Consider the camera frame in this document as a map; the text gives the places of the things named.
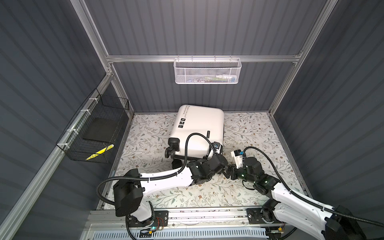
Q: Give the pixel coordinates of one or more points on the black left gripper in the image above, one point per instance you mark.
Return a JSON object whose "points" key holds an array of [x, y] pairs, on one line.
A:
{"points": [[205, 161]]}

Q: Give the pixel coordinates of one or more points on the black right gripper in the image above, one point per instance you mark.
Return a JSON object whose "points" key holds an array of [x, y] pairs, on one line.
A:
{"points": [[232, 167]]}

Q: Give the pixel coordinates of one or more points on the white hard-shell suitcase black lining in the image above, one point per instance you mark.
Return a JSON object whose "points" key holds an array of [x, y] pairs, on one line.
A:
{"points": [[194, 119]]}

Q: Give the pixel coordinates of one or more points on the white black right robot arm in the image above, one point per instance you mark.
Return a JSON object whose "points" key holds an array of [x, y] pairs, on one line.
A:
{"points": [[300, 204]]}

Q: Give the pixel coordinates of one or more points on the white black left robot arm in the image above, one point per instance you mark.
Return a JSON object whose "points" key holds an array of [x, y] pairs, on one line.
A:
{"points": [[129, 193]]}

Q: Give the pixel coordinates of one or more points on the floral table mat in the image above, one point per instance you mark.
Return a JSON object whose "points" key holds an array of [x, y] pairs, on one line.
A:
{"points": [[253, 132]]}

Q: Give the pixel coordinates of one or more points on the yellow black striped item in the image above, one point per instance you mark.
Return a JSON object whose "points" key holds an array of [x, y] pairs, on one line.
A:
{"points": [[100, 152]]}

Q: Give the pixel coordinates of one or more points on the black pad in basket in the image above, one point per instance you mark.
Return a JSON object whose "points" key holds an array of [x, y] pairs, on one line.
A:
{"points": [[101, 130]]}

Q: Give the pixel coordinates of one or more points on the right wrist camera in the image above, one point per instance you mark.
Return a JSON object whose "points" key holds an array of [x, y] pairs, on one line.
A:
{"points": [[238, 156]]}

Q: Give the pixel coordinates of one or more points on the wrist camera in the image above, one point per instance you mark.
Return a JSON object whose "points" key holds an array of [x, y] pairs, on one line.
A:
{"points": [[217, 148], [238, 156]]}

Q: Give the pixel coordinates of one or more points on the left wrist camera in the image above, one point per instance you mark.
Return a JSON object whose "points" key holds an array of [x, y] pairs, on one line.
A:
{"points": [[217, 148]]}

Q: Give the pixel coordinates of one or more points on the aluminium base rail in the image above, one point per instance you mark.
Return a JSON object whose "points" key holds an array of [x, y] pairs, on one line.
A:
{"points": [[218, 223]]}

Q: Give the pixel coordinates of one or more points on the white wire mesh basket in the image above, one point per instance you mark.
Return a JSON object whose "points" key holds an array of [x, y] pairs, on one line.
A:
{"points": [[207, 71]]}

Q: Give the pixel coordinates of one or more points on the black wire mesh basket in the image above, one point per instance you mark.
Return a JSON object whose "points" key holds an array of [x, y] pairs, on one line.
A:
{"points": [[101, 106]]}

